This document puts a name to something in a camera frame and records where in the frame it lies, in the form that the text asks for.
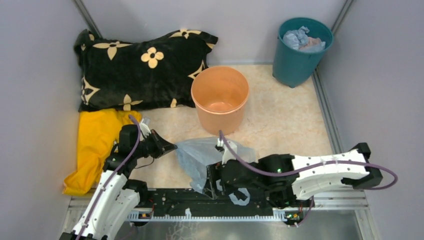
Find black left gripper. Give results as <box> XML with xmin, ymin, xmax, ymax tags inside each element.
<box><xmin>133</xmin><ymin>128</ymin><xmax>177</xmax><ymax>159</ymax></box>

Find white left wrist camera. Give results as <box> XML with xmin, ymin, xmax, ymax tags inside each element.
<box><xmin>139</xmin><ymin>117</ymin><xmax>151</xmax><ymax>139</ymax></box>

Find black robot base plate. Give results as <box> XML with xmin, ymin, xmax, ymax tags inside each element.
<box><xmin>128</xmin><ymin>188</ymin><xmax>314</xmax><ymax>223</ymax></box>

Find aluminium frame rail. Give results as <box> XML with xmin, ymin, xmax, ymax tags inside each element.
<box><xmin>312</xmin><ymin>0</ymin><xmax>369</xmax><ymax>211</ymax></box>

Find light blue trash bag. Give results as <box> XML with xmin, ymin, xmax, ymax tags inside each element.
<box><xmin>176</xmin><ymin>137</ymin><xmax>251</xmax><ymax>206</ymax></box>

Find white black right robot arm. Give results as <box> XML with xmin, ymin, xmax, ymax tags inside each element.
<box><xmin>202</xmin><ymin>142</ymin><xmax>383</xmax><ymax>209</ymax></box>

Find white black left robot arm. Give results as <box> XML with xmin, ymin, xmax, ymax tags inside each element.
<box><xmin>60</xmin><ymin>123</ymin><xmax>177</xmax><ymax>240</ymax></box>

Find black floral pillow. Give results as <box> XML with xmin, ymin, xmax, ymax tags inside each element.
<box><xmin>73</xmin><ymin>29</ymin><xmax>219</xmax><ymax>112</ymax></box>

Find crumpled blue bag in bin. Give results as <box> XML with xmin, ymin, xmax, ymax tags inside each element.
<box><xmin>282</xmin><ymin>26</ymin><xmax>326</xmax><ymax>53</ymax></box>

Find teal plastic bin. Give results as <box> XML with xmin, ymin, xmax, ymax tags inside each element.
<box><xmin>272</xmin><ymin>17</ymin><xmax>334</xmax><ymax>88</ymax></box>

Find yellow cloth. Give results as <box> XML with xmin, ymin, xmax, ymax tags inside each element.
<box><xmin>62</xmin><ymin>109</ymin><xmax>142</xmax><ymax>196</ymax></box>

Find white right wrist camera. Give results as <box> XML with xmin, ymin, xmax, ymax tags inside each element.
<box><xmin>215</xmin><ymin>138</ymin><xmax>238</xmax><ymax>165</ymax></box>

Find orange plastic bin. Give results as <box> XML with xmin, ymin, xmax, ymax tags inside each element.
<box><xmin>191</xmin><ymin>66</ymin><xmax>250</xmax><ymax>136</ymax></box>

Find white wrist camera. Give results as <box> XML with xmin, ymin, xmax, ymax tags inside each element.
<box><xmin>215</xmin><ymin>138</ymin><xmax>238</xmax><ymax>165</ymax></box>
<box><xmin>139</xmin><ymin>117</ymin><xmax>151</xmax><ymax>139</ymax></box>

